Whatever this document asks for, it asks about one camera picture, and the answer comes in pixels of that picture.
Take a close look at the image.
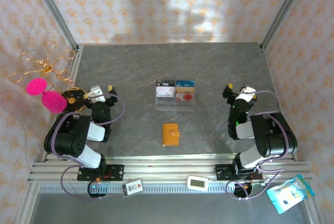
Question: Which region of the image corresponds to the clear acrylic card stand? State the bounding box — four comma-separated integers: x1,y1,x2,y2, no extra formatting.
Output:
155,79,196,112

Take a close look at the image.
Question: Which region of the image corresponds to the orange leather card holder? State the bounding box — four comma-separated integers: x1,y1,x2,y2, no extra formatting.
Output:
162,123,180,147

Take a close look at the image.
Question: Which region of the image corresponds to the red flower card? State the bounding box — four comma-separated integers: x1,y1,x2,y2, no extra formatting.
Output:
176,92,194,102

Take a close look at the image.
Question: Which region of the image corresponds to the blue VIP card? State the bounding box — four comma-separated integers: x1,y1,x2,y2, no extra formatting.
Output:
176,79,196,88

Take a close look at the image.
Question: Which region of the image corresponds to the white pink card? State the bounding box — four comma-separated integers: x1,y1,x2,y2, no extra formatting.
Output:
156,86,175,98

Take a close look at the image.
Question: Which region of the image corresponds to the black VIP card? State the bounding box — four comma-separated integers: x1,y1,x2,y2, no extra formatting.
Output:
156,79,176,88

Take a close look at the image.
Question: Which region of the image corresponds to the white number label card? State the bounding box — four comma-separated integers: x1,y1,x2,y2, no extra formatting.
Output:
122,179,144,198

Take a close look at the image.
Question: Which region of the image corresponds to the black gold round plate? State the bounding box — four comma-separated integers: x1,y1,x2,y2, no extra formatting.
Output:
61,87,91,114

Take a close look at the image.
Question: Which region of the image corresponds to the pink oval sponge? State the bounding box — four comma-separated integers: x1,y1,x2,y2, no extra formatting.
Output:
41,90,68,114

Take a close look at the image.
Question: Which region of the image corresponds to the pink round sponge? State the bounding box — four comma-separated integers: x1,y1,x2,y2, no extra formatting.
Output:
26,77,49,97

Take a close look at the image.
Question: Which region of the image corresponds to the white digital timer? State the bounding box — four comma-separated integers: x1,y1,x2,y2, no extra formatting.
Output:
186,175,209,190

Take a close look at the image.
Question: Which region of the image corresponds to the blue toothbrush package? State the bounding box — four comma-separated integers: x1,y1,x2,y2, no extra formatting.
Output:
266,173,316,215

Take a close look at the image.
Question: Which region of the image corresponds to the patterned backdrop cloth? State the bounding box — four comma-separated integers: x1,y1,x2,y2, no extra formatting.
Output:
0,0,334,224

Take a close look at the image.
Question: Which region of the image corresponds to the grey metal shelf panel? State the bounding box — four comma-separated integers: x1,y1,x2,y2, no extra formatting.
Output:
28,192,314,224

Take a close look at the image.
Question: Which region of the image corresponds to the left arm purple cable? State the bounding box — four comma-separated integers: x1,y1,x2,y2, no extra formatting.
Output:
49,92,126,201

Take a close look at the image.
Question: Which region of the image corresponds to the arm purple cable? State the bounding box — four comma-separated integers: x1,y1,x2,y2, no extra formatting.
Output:
49,92,126,201
225,90,290,201

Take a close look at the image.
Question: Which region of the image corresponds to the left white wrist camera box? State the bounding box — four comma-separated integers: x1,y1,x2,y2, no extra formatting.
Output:
87,85,105,103

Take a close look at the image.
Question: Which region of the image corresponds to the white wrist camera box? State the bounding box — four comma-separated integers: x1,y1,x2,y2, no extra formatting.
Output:
239,85,258,102
87,85,105,103

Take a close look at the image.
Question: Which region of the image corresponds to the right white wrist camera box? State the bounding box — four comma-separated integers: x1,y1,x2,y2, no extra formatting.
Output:
239,85,258,102

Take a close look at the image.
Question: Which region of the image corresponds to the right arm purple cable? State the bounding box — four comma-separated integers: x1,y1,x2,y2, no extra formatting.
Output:
225,90,290,201

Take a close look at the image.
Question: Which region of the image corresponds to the aluminium table side rail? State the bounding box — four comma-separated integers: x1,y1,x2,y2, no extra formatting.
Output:
41,45,84,162
259,45,298,161

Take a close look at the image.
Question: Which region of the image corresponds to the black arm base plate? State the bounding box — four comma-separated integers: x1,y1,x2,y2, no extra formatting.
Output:
77,164,125,182
215,163,264,183

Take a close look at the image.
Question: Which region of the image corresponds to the gold wire ornament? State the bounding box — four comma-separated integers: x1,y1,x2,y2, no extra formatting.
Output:
9,41,78,89

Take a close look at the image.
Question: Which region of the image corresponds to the black round cable grommet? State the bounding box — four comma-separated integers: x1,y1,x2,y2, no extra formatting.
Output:
233,183,253,200
87,181,108,199

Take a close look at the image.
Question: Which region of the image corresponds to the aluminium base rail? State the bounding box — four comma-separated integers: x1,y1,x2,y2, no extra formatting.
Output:
27,153,314,184

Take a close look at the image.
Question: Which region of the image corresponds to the aluminium frame post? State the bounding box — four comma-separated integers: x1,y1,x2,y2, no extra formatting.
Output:
27,0,79,51
260,0,310,51

